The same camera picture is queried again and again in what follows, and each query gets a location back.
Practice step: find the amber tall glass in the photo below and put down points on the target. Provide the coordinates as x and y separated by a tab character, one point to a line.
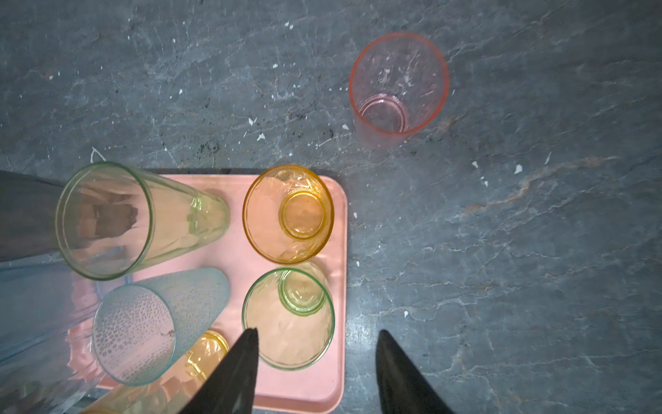
174	390

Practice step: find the yellow short glass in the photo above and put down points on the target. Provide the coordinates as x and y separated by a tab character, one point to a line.
288	214

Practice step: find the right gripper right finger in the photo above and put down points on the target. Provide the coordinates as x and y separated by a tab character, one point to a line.
402	387

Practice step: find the pink short glass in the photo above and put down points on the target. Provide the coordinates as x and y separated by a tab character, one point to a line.
398	85

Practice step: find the green short glass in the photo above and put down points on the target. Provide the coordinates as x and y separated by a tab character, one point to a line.
292	309

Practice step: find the teal tall glass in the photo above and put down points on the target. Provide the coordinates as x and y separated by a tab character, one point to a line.
140	330

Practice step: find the blue tall glass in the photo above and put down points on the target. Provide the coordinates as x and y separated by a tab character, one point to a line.
43	297

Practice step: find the clear short glass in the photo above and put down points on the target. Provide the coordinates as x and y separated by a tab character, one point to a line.
50	376

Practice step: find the dark grey tall glass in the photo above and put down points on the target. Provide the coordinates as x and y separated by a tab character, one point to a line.
28	206

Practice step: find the green tall glass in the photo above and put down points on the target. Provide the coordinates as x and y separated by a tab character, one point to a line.
112	220

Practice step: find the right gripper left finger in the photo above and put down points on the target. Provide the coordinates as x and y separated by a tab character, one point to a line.
231	387

